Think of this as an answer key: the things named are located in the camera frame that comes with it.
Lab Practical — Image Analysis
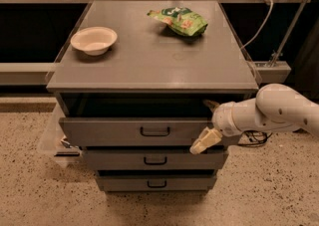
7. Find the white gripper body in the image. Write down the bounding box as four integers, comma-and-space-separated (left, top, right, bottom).
212, 102, 242, 136

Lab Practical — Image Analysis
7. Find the grey drawer cabinet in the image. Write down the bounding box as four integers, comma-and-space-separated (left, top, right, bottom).
47, 1, 258, 191

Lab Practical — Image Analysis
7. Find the grey top drawer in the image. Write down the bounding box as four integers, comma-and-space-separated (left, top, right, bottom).
59, 117, 212, 147

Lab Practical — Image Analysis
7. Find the metal diagonal rod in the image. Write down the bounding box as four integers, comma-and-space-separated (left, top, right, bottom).
267, 0, 319, 69

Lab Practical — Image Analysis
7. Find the green chip bag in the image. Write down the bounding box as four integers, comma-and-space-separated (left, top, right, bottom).
148, 7, 208, 37

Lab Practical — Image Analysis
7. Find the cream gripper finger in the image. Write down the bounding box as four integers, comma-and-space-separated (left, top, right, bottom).
189, 127, 222, 154
203, 100, 219, 113

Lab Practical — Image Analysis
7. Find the grey bottom drawer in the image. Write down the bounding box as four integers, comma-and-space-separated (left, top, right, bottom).
96, 175, 216, 192

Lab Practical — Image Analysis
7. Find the grey drawer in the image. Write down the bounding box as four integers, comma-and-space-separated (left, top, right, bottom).
96, 175, 216, 192
59, 117, 212, 147
83, 148, 227, 170

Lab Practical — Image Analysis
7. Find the grey middle drawer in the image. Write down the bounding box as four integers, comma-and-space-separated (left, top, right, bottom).
83, 148, 227, 170

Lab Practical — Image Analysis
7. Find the white bowl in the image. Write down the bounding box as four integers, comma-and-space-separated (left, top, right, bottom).
71, 27, 118, 56

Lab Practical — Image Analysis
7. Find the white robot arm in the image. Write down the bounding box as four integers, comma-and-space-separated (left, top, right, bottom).
189, 84, 319, 154

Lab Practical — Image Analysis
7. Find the white power cable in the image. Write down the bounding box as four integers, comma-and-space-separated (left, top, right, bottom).
240, 0, 275, 51

